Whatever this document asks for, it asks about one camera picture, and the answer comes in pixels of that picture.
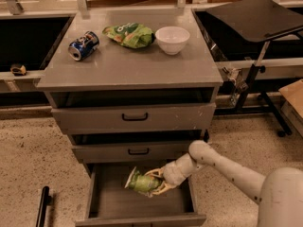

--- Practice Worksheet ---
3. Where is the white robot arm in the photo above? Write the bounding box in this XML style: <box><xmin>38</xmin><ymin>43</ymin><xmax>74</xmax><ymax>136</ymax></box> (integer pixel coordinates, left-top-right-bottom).
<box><xmin>148</xmin><ymin>140</ymin><xmax>303</xmax><ymax>227</ymax></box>

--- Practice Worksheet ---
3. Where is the black bar handle on floor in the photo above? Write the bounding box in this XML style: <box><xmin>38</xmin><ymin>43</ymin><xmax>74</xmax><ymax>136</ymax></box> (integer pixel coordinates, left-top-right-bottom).
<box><xmin>35</xmin><ymin>186</ymin><xmax>52</xmax><ymax>227</ymax></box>

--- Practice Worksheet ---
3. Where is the green jalapeno kettle chip bag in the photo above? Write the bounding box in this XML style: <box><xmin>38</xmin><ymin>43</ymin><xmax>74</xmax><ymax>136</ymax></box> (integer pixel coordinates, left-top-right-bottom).
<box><xmin>125</xmin><ymin>167</ymin><xmax>162</xmax><ymax>197</ymax></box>

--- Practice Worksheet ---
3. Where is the blue soda can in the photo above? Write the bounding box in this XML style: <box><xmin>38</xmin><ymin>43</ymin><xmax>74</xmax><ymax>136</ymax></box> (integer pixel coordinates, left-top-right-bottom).
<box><xmin>68</xmin><ymin>31</ymin><xmax>99</xmax><ymax>61</ymax></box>

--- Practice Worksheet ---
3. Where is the grey drawer cabinet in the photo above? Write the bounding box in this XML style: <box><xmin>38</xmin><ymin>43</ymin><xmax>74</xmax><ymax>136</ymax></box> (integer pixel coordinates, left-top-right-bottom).
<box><xmin>36</xmin><ymin>7</ymin><xmax>223</xmax><ymax>175</ymax></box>

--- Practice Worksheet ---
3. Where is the black laptop stand table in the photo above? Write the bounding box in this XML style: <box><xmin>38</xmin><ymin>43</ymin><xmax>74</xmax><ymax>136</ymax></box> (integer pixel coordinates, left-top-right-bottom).
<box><xmin>202</xmin><ymin>0</ymin><xmax>303</xmax><ymax>137</ymax></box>

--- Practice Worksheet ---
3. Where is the grey open bottom drawer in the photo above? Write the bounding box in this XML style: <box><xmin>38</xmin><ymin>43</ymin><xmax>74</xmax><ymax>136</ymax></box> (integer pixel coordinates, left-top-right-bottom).
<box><xmin>75</xmin><ymin>160</ymin><xmax>206</xmax><ymax>227</ymax></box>

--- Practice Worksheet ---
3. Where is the white bowl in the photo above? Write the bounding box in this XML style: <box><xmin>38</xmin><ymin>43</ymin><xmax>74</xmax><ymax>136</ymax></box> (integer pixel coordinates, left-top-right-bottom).
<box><xmin>155</xmin><ymin>26</ymin><xmax>190</xmax><ymax>55</ymax></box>

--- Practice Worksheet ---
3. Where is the cardboard box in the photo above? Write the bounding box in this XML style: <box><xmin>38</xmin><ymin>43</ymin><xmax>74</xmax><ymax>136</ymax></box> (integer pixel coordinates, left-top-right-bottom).
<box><xmin>279</xmin><ymin>79</ymin><xmax>303</xmax><ymax>137</ymax></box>

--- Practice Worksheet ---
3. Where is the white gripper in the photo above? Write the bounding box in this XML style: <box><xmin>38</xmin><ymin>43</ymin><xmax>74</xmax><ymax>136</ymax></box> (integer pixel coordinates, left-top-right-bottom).
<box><xmin>145</xmin><ymin>153</ymin><xmax>202</xmax><ymax>198</ymax></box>

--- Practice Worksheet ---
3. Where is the grey top drawer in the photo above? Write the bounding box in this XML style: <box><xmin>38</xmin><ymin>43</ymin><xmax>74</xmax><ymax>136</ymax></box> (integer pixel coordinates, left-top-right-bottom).
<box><xmin>52</xmin><ymin>103</ymin><xmax>215</xmax><ymax>134</ymax></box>

